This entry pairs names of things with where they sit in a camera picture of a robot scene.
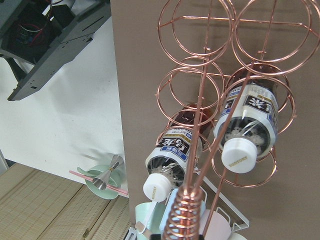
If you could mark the copper wire bottle basket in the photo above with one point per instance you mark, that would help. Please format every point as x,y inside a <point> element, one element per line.
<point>209,40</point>

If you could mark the tea bottle white cap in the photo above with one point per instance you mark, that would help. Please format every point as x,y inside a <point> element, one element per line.
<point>253,127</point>

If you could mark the green plate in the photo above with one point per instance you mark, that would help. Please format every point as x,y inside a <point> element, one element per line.
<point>115,180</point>

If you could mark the steel jigger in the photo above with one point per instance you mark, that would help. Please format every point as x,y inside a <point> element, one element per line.
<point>115,163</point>

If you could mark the pastel green cup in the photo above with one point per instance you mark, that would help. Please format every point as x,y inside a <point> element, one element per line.
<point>156,214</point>

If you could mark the pink straw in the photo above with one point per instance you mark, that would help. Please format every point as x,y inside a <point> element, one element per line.
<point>100,184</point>

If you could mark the pastel blue cup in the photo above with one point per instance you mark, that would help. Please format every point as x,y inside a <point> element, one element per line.
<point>168,208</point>

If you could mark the pastel pink cup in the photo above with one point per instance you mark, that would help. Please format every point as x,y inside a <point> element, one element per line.
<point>219,228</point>

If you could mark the white wire cup rack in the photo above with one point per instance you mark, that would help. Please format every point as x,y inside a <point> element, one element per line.
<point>237,220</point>

